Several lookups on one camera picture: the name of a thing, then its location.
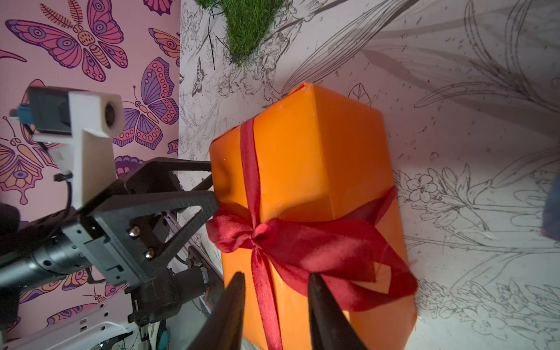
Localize orange gift box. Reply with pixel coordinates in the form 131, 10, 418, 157
207, 83, 417, 349

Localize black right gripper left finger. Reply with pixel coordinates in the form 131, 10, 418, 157
188, 272, 246, 350

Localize green artificial grass mat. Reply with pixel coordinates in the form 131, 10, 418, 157
196, 0, 287, 66

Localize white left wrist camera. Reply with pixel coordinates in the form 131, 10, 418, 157
10, 86, 125, 209

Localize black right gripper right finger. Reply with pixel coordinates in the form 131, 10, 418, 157
308, 273, 367, 350

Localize light blue gift box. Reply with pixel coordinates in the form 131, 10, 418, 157
541, 175, 560, 241

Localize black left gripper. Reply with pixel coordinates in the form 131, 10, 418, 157
1, 157, 220, 326

